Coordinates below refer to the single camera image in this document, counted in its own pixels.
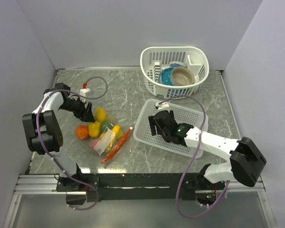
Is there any aluminium frame rail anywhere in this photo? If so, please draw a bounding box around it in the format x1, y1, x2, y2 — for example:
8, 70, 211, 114
13, 174, 265, 195

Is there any white dish rack basket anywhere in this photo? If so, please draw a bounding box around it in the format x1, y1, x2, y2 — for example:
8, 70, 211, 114
140, 46, 209, 98

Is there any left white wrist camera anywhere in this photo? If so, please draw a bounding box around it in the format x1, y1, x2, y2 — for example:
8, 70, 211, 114
79, 83, 90, 102

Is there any fake yellow banana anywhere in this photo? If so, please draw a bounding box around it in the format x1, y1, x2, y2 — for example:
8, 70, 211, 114
106, 124, 123, 152

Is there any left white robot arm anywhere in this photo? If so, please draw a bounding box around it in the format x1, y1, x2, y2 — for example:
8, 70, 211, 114
22, 83, 95, 191

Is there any clear zip top bag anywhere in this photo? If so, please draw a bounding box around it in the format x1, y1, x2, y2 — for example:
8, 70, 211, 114
86, 115, 134, 164

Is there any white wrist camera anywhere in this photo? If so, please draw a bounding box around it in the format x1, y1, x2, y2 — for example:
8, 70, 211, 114
155, 101, 170, 111
79, 83, 90, 102

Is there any white perforated tray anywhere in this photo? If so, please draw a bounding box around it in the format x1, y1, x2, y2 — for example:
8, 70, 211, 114
133, 99, 208, 157

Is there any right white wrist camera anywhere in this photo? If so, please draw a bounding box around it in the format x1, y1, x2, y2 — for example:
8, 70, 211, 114
155, 101, 170, 111

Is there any blue patterned white dish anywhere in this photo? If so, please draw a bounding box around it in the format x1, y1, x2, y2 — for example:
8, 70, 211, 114
169, 61, 187, 68

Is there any beige ceramic bowl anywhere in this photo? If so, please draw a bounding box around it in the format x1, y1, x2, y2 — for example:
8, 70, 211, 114
170, 66, 195, 86

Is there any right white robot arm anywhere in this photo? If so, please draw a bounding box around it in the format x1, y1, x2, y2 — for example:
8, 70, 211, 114
148, 111, 266, 189

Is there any blue ceramic plate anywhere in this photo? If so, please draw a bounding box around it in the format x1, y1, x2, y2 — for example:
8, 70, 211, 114
158, 67, 173, 86

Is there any fake yellow bell pepper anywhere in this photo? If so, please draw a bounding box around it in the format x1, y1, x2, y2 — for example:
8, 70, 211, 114
88, 121, 101, 138

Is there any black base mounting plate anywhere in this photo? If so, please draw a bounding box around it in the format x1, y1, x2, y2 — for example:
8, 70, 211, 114
56, 173, 225, 206

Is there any fake green orange mango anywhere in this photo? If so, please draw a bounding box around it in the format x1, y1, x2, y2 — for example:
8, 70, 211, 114
100, 119, 115, 133

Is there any fake pink peach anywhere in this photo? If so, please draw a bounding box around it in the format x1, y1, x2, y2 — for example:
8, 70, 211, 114
89, 138, 100, 151

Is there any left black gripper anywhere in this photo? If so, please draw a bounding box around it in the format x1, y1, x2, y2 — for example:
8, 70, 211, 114
59, 96, 95, 123

